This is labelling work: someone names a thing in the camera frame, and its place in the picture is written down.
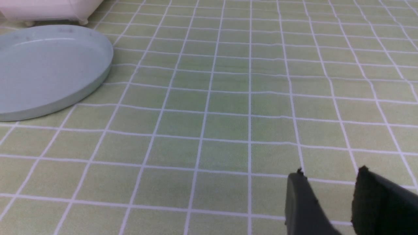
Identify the green checkered tablecloth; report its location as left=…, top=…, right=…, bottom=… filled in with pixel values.
left=1, top=0, right=418, bottom=235

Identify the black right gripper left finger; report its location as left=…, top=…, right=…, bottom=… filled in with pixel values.
left=285, top=168, right=341, bottom=235

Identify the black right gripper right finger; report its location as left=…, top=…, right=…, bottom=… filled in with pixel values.
left=351, top=166, right=418, bottom=235

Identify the light blue round plate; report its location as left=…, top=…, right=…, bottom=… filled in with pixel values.
left=0, top=25, right=114, bottom=121

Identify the white two-slot toaster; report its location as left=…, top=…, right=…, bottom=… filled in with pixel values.
left=0, top=0, right=103, bottom=27

